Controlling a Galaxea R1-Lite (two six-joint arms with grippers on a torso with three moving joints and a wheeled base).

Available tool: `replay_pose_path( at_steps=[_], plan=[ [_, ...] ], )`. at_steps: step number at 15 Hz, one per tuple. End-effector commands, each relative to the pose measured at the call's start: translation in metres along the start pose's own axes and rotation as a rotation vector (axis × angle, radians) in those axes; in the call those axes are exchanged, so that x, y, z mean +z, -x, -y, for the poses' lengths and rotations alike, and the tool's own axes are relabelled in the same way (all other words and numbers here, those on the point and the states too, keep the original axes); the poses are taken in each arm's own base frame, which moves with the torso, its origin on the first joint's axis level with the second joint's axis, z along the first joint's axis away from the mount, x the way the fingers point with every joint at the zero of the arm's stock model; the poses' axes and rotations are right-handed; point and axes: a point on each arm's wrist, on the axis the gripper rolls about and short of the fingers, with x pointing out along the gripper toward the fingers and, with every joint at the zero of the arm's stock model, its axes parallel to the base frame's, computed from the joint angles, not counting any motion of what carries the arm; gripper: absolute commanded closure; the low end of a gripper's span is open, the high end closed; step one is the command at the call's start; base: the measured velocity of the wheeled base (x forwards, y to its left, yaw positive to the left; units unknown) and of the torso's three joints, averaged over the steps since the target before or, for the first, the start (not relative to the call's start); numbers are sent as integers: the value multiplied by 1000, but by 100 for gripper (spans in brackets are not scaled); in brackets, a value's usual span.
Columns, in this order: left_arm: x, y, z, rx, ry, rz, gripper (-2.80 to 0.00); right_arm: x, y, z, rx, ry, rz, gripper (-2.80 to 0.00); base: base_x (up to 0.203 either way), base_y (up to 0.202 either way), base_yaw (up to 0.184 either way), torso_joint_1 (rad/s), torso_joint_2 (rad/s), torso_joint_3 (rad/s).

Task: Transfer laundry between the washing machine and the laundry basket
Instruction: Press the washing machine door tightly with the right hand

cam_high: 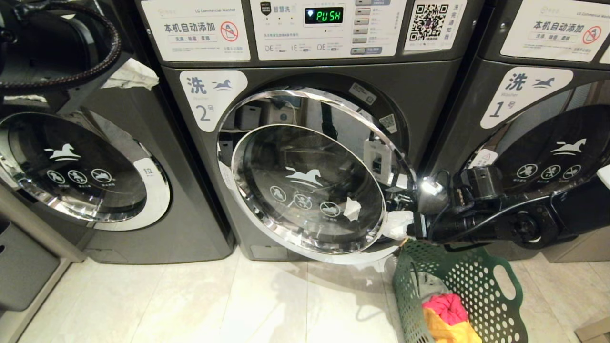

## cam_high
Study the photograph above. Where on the green perforated laundry basket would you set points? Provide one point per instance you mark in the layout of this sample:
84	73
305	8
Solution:
481	286

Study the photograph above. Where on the round chrome washing machine door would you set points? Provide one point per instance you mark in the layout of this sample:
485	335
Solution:
71	190
562	143
305	209

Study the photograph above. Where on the yellow garment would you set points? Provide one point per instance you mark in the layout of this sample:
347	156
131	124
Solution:
452	332

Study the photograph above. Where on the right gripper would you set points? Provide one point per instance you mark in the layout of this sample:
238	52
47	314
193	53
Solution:
443	228

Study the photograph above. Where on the grey garment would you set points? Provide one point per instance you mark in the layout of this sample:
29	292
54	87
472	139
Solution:
429	286

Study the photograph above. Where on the grey front-load washing machine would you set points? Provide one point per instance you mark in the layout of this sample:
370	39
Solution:
476	85
190	209
429	95

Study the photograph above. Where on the pink garment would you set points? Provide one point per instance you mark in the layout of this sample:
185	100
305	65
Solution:
447	307

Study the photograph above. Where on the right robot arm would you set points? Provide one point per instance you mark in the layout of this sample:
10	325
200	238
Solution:
572	209

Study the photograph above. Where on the crumpled white paper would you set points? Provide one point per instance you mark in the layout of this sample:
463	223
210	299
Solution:
131	75

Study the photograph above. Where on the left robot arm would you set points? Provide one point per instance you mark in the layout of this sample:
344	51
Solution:
52	43

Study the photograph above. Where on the cardboard box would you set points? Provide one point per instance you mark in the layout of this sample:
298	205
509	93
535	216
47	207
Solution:
595	331

